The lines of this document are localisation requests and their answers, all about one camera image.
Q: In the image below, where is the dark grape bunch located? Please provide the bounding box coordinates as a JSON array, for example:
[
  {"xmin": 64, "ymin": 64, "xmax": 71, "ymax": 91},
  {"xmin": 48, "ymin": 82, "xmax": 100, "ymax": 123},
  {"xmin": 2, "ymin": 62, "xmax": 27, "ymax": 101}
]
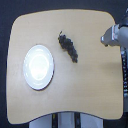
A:
[{"xmin": 58, "ymin": 33, "xmax": 78, "ymax": 63}]

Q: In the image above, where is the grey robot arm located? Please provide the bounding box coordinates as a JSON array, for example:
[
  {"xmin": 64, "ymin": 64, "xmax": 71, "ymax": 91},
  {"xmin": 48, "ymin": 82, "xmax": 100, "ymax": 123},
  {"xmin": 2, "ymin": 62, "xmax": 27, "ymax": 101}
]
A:
[{"xmin": 101, "ymin": 8, "xmax": 128, "ymax": 48}]

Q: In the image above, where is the white round plate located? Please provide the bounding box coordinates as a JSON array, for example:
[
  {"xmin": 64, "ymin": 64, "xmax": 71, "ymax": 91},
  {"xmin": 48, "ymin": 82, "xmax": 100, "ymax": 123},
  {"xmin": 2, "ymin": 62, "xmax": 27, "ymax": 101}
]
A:
[{"xmin": 23, "ymin": 45, "xmax": 54, "ymax": 90}]

